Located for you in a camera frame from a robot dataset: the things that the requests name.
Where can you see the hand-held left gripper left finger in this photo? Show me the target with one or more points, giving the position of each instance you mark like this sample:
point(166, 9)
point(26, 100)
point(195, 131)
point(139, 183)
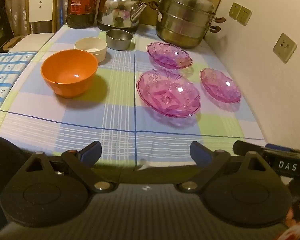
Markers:
point(92, 153)

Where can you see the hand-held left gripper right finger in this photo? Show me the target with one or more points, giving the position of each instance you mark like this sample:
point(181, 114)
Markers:
point(199, 153)

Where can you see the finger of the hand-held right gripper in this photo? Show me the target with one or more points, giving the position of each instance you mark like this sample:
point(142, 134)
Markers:
point(247, 147)

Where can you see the large purple glass plate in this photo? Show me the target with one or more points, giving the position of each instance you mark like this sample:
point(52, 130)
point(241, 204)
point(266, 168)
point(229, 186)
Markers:
point(167, 93)

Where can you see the small purple glass plate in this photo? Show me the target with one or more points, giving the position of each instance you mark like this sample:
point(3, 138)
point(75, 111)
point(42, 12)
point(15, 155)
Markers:
point(220, 85)

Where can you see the orange plastic bowl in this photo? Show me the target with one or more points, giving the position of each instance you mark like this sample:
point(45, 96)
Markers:
point(65, 80)

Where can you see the medium purple glass plate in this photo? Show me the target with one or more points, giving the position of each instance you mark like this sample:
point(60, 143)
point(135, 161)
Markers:
point(168, 55)

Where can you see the white plastic bowl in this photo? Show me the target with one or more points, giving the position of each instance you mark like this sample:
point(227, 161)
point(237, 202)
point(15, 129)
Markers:
point(90, 45)

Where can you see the stainless steel bowl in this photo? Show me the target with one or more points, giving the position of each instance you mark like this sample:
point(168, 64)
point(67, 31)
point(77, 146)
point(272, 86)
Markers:
point(118, 40)

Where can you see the blue white patterned tablecloth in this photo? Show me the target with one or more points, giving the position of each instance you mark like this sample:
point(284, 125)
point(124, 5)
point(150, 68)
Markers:
point(7, 72)

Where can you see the brown curved wooden object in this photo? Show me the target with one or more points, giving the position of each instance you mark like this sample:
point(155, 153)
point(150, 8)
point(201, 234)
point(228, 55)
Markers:
point(11, 43)

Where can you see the stainless steel steamer pot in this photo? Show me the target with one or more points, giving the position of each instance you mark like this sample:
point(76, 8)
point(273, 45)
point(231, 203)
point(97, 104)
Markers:
point(185, 17)

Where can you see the stainless steel kettle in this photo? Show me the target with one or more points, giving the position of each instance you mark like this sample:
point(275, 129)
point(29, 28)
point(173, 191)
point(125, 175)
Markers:
point(116, 7)

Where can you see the large cooking oil bottle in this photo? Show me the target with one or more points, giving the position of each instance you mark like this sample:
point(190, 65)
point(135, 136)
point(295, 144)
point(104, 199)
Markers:
point(81, 2)

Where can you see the white wooden chair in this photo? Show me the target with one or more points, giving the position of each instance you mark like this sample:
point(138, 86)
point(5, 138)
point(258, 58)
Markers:
point(41, 7)

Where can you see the beige curtain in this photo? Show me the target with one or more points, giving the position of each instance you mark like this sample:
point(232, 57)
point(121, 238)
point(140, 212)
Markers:
point(17, 5)

